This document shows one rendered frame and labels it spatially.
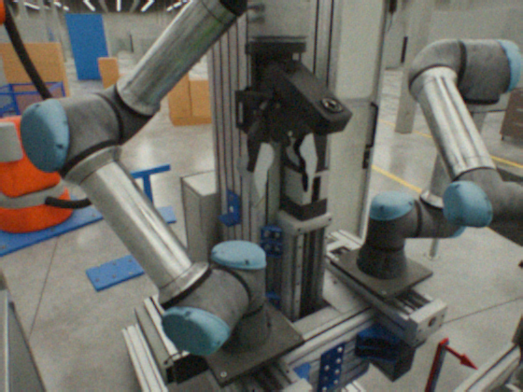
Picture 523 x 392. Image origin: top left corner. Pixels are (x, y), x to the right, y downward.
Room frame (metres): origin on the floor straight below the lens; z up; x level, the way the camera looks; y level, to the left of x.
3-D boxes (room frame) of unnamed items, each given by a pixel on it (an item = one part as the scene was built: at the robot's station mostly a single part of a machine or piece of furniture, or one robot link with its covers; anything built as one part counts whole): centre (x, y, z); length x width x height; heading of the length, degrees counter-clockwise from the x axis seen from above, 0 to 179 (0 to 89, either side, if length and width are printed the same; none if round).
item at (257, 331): (0.66, 0.05, 1.09); 0.15 x 0.15 x 0.10
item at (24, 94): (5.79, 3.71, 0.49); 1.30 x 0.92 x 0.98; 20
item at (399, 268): (0.92, -0.37, 1.09); 0.15 x 0.15 x 0.10
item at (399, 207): (0.92, -0.38, 1.20); 0.13 x 0.12 x 0.14; 89
